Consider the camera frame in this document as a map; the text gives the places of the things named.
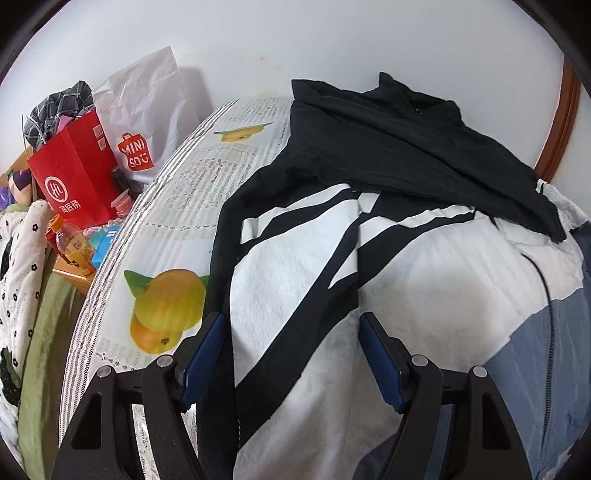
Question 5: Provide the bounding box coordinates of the black cable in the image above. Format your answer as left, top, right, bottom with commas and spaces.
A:
519, 249, 555, 462

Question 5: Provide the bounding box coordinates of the blue packet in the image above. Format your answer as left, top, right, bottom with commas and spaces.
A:
90, 224, 123, 271

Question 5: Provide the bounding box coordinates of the black and white jacket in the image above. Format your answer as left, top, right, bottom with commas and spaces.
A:
209, 148, 591, 480

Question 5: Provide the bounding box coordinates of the brown wooden door frame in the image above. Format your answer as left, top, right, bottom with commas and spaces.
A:
536, 58, 581, 183

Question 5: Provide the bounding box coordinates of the white plastic bag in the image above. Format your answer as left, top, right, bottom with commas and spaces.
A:
93, 45, 183, 185

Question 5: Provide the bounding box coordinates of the red paper bag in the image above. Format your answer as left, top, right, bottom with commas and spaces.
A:
27, 109, 127, 229

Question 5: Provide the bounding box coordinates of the green bed sheet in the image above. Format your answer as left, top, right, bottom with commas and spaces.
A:
16, 272, 88, 476

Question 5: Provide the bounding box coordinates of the purple plush toy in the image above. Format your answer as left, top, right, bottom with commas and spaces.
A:
0, 168, 35, 208

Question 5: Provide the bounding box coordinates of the dark checked cloth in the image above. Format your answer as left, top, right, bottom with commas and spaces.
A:
23, 80, 95, 148

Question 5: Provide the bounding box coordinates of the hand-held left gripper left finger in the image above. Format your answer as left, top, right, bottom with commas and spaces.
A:
50, 311, 227, 480

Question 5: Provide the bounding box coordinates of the wooden bed frame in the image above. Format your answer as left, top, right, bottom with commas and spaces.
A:
0, 150, 35, 183

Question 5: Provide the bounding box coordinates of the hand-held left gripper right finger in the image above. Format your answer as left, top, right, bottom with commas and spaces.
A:
358, 311, 536, 480

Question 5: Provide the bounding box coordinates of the fruit print table cloth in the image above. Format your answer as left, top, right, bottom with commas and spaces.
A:
60, 95, 296, 480

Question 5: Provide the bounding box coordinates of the orange drink bottle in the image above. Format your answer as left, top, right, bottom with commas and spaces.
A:
46, 215, 95, 271

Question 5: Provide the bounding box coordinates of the black shirt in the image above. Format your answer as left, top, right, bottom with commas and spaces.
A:
290, 71, 568, 244

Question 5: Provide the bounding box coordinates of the white spotted quilt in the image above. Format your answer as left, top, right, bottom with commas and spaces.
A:
0, 200, 54, 416

